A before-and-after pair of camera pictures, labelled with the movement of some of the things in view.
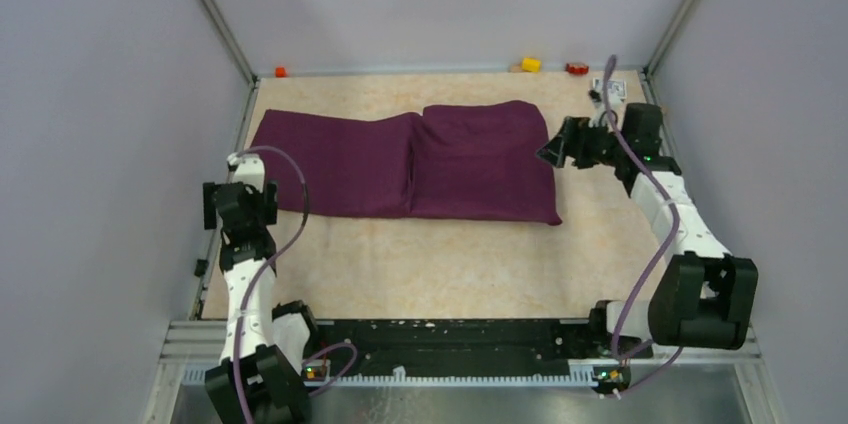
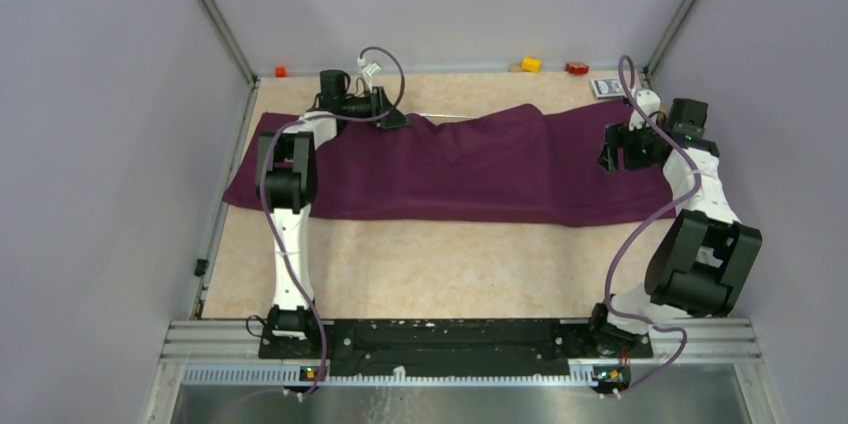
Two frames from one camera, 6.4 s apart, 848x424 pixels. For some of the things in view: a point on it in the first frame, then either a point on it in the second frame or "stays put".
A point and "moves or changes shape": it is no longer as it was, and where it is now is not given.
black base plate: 468,342 stays put
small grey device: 614,87 stays put
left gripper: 265,200 → 379,104
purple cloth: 481,161 moves or changes shape
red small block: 577,69 stays put
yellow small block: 532,65 stays put
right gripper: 571,141 → 619,136
